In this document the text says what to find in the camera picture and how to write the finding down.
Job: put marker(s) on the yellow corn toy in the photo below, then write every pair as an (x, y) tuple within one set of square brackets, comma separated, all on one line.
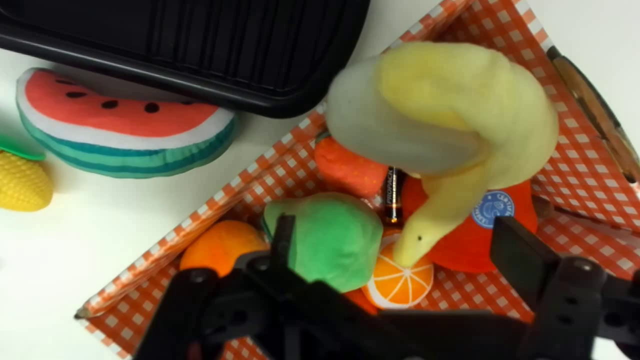
[(23, 182)]

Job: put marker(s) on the small brown cylinder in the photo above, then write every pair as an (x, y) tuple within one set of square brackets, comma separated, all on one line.
[(392, 195)]

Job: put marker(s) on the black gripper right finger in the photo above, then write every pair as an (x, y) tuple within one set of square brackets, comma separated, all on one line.
[(523, 256)]

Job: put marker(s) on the yellow banana plush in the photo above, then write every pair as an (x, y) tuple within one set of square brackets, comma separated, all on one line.
[(452, 107)]

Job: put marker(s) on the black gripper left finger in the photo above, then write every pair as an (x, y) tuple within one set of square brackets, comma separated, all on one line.
[(282, 241)]

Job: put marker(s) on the orange carrot toy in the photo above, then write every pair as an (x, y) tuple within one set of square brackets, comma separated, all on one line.
[(346, 167)]

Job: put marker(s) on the watermelon slice plush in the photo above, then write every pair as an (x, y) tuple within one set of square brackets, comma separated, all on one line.
[(120, 113)]

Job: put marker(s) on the round orange plush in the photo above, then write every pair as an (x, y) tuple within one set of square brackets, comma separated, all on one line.
[(220, 242)]

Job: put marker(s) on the green plush toy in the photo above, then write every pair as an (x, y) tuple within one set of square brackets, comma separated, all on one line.
[(333, 233)]

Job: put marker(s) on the orange checkered box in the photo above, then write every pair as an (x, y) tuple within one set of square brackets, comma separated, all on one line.
[(581, 173)]

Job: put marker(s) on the orange slice plush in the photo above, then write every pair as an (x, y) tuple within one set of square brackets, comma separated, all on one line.
[(400, 282)]

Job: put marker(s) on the black ribbed plastic tray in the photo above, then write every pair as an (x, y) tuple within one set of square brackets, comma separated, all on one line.
[(201, 41)]

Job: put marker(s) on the small orange-red plush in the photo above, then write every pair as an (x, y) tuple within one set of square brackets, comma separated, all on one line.
[(360, 300)]

